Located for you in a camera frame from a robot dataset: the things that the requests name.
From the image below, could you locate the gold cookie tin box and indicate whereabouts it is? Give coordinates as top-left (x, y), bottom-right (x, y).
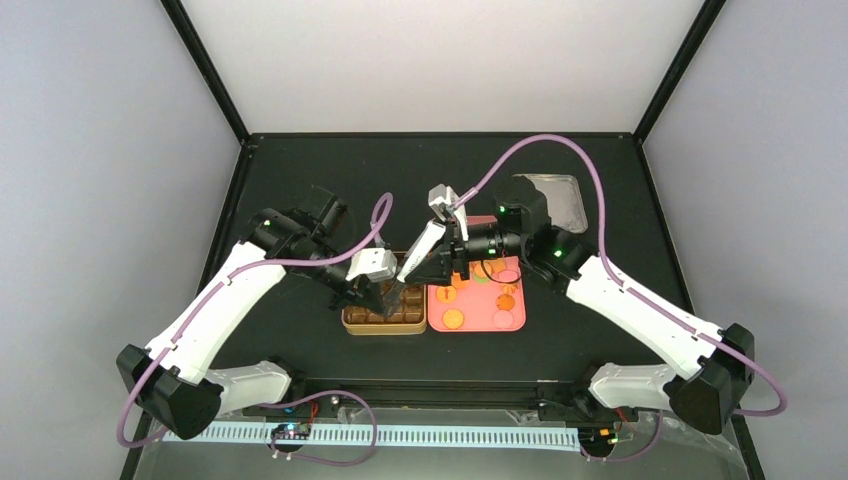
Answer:
top-left (341, 277), bottom-right (427, 336)

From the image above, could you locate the pink round cookie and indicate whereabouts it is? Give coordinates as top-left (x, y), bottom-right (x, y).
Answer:
top-left (497, 269), bottom-right (521, 283)
top-left (492, 310), bottom-right (515, 330)

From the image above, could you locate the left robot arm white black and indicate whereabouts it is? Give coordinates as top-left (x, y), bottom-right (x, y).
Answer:
top-left (116, 188), bottom-right (395, 448)

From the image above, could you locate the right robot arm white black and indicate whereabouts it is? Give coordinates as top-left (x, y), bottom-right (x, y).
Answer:
top-left (397, 174), bottom-right (755, 435)

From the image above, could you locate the round golden cookie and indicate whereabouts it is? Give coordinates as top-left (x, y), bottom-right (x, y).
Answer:
top-left (442, 309), bottom-right (465, 330)

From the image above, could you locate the pink plastic tray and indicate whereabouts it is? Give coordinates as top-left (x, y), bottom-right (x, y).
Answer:
top-left (426, 250), bottom-right (527, 333)

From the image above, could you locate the silver tin lid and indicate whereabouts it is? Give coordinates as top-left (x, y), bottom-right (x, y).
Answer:
top-left (514, 173), bottom-right (588, 234)

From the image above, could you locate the left circuit board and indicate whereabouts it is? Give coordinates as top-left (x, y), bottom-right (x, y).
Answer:
top-left (270, 422), bottom-right (312, 442)

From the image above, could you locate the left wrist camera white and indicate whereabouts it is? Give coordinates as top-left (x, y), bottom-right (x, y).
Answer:
top-left (346, 248), bottom-right (397, 282)

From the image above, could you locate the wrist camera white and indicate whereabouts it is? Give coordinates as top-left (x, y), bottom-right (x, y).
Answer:
top-left (346, 248), bottom-right (397, 282)
top-left (428, 184), bottom-right (458, 222)

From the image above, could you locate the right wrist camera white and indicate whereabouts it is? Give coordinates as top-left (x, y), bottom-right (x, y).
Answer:
top-left (428, 184), bottom-right (458, 222)

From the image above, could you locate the black front rail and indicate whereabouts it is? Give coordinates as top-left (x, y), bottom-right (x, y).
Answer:
top-left (283, 378), bottom-right (614, 419)

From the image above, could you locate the white slotted cable duct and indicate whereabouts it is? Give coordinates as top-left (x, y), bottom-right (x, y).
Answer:
top-left (192, 421), bottom-right (580, 452)

